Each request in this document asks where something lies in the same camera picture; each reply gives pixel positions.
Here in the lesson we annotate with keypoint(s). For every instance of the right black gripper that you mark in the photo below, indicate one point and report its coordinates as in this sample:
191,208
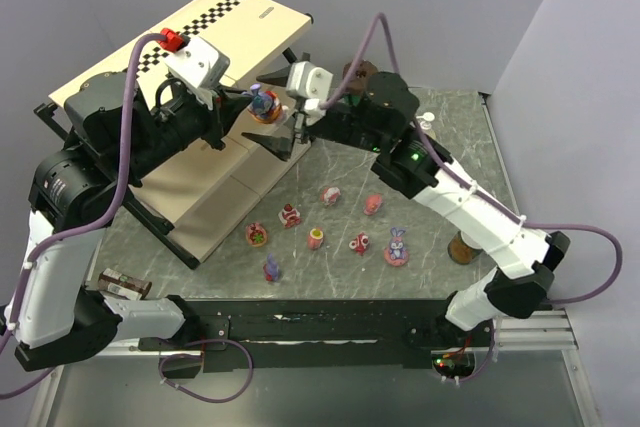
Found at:
300,123

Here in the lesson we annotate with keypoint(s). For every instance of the pink white small toy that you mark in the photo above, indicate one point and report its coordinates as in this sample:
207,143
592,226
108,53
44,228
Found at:
330,195

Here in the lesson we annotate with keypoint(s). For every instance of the pink clover donut toy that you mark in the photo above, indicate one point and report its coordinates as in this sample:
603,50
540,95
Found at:
256,235

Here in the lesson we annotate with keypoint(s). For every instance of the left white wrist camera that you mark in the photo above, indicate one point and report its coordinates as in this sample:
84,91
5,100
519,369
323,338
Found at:
199,65

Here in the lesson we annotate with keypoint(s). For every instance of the pink piglet toy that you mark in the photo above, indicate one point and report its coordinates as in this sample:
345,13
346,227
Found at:
372,204

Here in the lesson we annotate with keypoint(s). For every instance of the pink roll cake toy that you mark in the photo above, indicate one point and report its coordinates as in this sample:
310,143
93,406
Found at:
315,238

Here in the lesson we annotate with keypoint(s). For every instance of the red white fish toy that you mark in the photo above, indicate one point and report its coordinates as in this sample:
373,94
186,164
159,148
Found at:
360,243

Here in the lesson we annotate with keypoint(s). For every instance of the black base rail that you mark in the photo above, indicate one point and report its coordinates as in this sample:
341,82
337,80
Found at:
277,333

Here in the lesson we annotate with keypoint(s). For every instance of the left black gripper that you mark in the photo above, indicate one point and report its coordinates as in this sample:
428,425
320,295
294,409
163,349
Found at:
218,120

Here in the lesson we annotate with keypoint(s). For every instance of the tin can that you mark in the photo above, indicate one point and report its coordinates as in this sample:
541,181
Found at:
461,252

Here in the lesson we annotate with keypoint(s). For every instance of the beige soap pump bottle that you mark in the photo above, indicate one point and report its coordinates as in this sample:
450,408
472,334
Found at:
425,121

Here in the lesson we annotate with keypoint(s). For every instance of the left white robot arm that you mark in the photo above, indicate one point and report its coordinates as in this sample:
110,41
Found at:
53,317

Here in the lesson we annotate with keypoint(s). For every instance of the purple sitting bunny toy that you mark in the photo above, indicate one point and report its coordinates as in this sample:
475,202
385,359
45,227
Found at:
271,269

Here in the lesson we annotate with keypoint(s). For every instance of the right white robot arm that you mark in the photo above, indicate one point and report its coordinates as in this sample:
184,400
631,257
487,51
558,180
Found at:
525,258

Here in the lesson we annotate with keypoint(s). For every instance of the strawberry cake toy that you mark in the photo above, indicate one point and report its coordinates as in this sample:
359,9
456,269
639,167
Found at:
289,216

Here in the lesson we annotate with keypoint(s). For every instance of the brown green plush toy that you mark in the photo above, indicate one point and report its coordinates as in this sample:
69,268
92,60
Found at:
358,82

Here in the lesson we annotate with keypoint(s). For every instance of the brown snack packet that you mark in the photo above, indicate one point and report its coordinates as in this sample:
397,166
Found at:
123,285

